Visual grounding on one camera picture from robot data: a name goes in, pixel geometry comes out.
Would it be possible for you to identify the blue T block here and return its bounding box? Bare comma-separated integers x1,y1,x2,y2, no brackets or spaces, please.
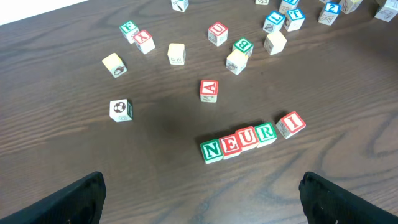
284,9,305,32

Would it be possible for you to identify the red Y block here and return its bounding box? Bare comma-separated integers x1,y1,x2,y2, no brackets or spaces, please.
133,30,155,54

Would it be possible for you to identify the green F block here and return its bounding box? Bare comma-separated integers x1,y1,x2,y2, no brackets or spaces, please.
119,21,139,44

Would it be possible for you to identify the red A block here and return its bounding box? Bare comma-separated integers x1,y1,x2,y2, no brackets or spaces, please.
200,80,218,103

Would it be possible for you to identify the red E block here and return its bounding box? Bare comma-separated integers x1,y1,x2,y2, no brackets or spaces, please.
219,134,242,159

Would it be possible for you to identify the blue X block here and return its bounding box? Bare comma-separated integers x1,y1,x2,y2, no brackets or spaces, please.
171,0,189,12

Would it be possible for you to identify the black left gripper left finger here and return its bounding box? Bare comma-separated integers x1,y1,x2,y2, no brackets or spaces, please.
1,171,106,224

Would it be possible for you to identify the green B block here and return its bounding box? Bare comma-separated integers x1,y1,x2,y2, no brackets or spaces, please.
232,37,254,57

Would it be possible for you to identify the green N block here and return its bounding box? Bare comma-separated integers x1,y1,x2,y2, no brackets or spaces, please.
200,139,223,164

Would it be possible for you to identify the red u block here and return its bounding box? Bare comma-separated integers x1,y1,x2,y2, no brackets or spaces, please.
208,21,228,47
235,126,259,151

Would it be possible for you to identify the blue 2 block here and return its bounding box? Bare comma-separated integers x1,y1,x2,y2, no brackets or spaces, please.
318,2,341,26

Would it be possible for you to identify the yellow O block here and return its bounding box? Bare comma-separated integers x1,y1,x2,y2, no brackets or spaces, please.
264,31,287,55

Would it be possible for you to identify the green R block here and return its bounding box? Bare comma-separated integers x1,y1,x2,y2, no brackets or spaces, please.
254,122,277,148

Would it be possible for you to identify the blue P block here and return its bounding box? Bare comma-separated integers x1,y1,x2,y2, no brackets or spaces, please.
279,0,300,14

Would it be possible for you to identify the white picture block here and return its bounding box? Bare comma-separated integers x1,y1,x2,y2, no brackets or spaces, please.
109,99,133,123

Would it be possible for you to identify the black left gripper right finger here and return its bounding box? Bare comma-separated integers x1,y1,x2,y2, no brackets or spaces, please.
298,172,397,224

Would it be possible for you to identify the blue L block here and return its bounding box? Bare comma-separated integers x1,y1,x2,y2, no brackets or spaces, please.
262,11,285,34

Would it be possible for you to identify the plain block red 3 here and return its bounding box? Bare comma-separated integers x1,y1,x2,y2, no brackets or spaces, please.
374,0,398,22

